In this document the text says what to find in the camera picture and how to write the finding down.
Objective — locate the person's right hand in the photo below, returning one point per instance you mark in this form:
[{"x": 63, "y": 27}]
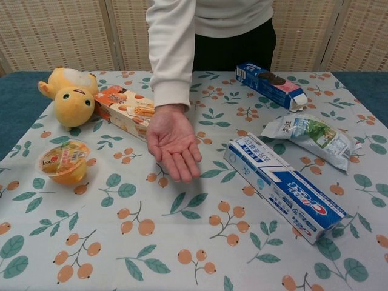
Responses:
[{"x": 172, "y": 142}]

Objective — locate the orange fruit jelly cup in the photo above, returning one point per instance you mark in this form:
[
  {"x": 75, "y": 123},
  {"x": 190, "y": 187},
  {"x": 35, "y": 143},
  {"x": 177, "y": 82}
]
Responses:
[{"x": 65, "y": 163}]

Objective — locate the orange cream biscuit box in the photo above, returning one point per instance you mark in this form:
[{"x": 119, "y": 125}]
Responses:
[{"x": 121, "y": 110}]

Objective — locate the person's right arm white sleeve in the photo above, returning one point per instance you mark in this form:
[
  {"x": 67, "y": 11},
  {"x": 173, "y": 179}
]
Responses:
[{"x": 172, "y": 51}]

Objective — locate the yellow plush toy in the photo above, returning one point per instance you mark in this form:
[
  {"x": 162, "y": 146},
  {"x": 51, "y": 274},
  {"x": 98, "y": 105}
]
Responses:
[{"x": 74, "y": 104}]

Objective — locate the orange fruit print tablecloth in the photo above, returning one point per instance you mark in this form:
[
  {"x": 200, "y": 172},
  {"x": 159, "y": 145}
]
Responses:
[{"x": 121, "y": 236}]

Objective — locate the blue sandwich cookie box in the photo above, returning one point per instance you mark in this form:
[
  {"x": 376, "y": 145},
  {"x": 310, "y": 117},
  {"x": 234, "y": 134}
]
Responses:
[{"x": 269, "y": 88}]

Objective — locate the blue white toothpaste box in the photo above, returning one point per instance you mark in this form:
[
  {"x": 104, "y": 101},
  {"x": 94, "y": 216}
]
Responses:
[{"x": 282, "y": 185}]

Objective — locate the woven folding screen panel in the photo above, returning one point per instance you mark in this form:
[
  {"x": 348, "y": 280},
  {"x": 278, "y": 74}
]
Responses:
[
  {"x": 130, "y": 33},
  {"x": 51, "y": 33},
  {"x": 366, "y": 33},
  {"x": 306, "y": 33}
]

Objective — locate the person torso white sweater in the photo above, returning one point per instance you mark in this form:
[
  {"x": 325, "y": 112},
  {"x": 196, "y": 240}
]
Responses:
[{"x": 230, "y": 15}]

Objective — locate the white green snack bag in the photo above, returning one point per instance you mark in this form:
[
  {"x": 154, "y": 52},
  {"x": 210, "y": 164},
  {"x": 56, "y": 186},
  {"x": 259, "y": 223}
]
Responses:
[{"x": 315, "y": 136}]

